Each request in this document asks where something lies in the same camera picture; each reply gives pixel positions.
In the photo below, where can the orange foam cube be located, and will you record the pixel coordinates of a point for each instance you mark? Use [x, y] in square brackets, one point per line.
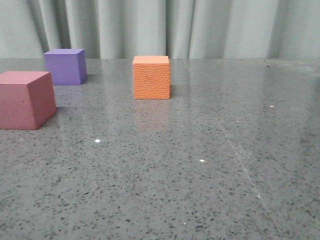
[151, 77]

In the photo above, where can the pale green curtain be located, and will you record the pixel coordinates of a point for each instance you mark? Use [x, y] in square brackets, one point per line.
[180, 29]

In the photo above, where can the purple foam cube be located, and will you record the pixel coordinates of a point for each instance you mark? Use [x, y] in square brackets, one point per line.
[67, 66]

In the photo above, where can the pink foam cube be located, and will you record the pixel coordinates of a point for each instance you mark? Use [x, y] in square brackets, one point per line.
[27, 99]

